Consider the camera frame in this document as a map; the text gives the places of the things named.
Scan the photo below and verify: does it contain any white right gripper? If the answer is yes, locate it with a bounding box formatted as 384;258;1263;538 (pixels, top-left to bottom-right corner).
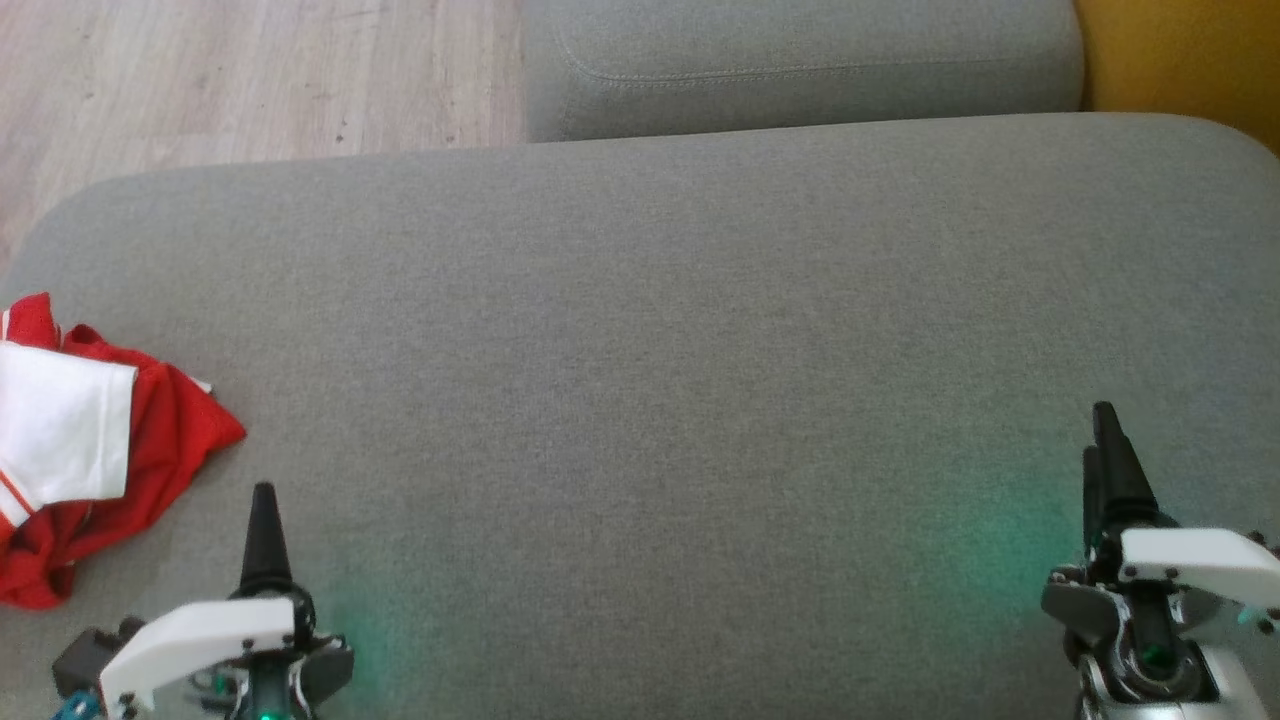
1040;402;1280;701

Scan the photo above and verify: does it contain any red jersey with white trim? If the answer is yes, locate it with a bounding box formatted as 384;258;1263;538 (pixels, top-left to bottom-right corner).
0;292;248;611

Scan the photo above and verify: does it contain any small grey sofa cushion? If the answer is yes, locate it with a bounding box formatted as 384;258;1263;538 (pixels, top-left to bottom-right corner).
522;0;1087;144

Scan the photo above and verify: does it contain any large grey sofa seat cushion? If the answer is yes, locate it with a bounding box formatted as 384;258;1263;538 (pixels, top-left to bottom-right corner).
0;112;1280;720

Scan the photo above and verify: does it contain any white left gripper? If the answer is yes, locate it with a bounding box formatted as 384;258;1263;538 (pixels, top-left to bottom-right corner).
100;482;356;720

